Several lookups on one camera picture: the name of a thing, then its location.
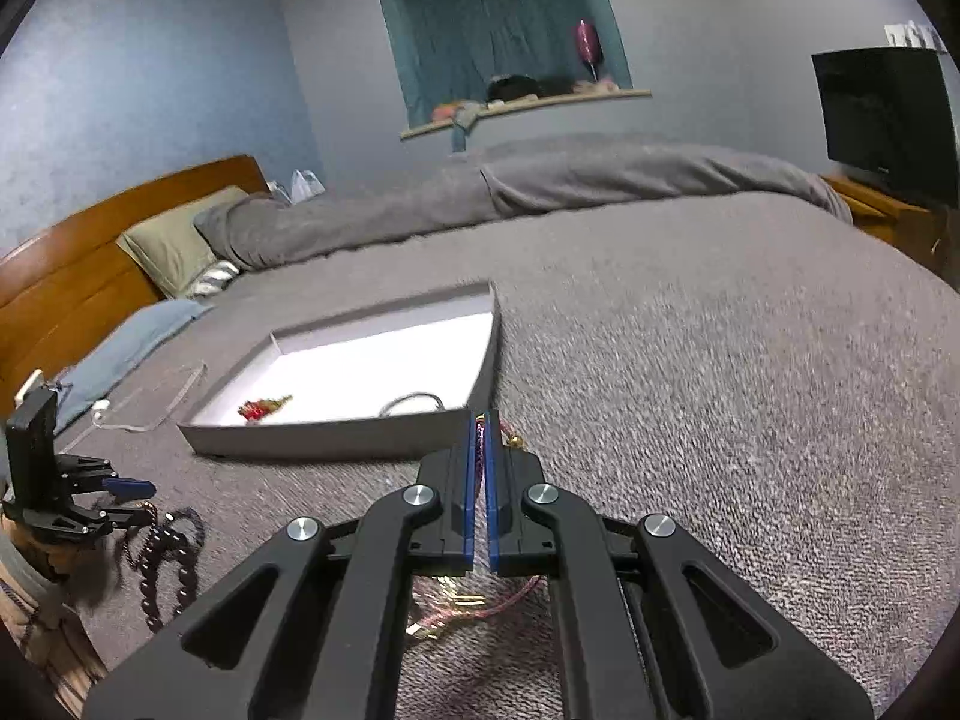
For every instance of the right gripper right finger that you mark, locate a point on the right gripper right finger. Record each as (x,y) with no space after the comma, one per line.
(647,621)

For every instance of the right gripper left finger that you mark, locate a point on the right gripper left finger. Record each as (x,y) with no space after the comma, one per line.
(312,624)

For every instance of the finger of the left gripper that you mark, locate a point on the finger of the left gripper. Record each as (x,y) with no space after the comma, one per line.
(120,485)
(74,523)

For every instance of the pink cord jewelry bundle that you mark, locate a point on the pink cord jewelry bundle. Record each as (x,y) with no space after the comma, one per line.
(440,602)

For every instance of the plaid left sleeve forearm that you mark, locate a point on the plaid left sleeve forearm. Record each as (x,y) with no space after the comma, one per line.
(47,634)

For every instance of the person's left hand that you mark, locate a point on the person's left hand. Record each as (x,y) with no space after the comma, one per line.
(88,571)

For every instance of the light blue blanket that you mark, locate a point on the light blue blanket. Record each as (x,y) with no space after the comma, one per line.
(91,379)

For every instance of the wooden headboard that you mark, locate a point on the wooden headboard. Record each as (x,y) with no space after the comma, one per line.
(67,288)

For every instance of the striped pillow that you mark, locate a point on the striped pillow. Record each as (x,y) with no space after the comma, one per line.
(211,281)

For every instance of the olive green pillow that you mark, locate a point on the olive green pillow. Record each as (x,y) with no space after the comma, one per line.
(168,248)

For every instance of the grey cardboard tray box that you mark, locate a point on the grey cardboard tray box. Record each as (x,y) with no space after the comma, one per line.
(391,381)

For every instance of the grey bed cover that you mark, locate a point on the grey bed cover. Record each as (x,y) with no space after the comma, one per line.
(783,384)

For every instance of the white plastic bag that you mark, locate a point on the white plastic bag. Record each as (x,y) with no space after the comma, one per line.
(305,185)

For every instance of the grey duvet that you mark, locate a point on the grey duvet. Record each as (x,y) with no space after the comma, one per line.
(526,178)

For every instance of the wooden tv stand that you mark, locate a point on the wooden tv stand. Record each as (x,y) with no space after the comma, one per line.
(919,233)

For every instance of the wooden window sill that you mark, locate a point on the wooden window sill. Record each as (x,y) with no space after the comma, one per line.
(524,105)

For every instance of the black clothes on sill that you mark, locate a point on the black clothes on sill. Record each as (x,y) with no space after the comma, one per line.
(512,87)

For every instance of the black television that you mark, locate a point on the black television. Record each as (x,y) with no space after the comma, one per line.
(886,111)

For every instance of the pink balloon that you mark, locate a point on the pink balloon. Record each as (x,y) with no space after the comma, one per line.
(588,47)

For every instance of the teal window curtain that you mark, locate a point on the teal window curtain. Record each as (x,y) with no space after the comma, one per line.
(450,50)

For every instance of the black camera box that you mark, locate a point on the black camera box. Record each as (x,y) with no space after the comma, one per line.
(34,449)

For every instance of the white wall hooks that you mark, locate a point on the white wall hooks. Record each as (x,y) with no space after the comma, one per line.
(914,36)

